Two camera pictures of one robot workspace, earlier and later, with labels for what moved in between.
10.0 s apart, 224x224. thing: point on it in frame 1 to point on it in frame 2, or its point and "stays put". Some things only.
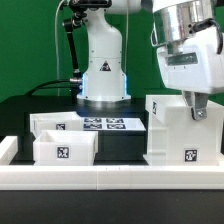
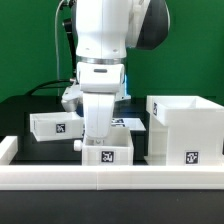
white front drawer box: x=65 y=148 to x=114 y=150
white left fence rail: x=8 y=149 stays put
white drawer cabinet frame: x=177 y=139 stays put
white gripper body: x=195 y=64 to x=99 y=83
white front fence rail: x=110 y=177 stays put
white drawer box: x=55 y=121 stays put
